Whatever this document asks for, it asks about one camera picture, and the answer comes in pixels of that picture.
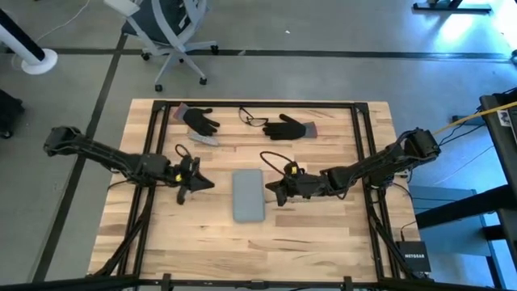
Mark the black Netgear network switch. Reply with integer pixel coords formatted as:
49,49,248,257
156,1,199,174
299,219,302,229
394,240,432,273

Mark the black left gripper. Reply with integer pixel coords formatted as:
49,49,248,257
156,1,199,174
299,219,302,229
171,155,216,205

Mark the yellow hanging cable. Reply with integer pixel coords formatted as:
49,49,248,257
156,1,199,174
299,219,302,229
431,100,517,137

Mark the grey plastic tool case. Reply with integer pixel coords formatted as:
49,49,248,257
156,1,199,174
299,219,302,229
231,168,267,224

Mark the black desk foot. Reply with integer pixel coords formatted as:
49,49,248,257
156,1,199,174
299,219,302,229
412,0,493,14

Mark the black work glove grey cuff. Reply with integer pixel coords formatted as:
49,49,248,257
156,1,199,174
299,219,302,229
261,113,318,141
173,102,221,137

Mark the grey blue storage cabinet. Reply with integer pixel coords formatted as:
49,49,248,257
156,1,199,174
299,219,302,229
407,184,496,258

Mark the black looped gripper cable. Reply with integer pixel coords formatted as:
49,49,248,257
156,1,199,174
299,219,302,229
259,150,296,175
174,143,194,162

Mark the grey utility knife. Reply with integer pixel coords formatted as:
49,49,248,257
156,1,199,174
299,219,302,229
187,132,221,148

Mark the grey blue office chair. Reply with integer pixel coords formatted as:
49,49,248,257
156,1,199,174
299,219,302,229
103,0,220,93

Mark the clear safety glasses black frame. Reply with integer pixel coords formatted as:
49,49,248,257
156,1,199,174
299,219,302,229
237,106,270,129

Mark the black floor equipment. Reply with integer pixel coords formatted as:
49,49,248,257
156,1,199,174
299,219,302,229
0,88,26,140

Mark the black side desk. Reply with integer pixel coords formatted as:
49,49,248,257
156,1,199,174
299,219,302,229
414,91,517,291

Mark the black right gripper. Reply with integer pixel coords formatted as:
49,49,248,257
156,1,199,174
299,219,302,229
264,161,329,208

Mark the white tower fan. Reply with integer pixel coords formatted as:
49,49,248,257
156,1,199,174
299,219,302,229
0,7,58,76

